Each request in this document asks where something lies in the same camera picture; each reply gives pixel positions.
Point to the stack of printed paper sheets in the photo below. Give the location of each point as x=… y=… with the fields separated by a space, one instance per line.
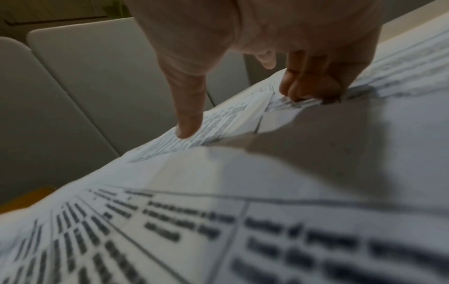
x=280 y=166

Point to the person's right hand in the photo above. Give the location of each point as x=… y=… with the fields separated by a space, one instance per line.
x=245 y=25

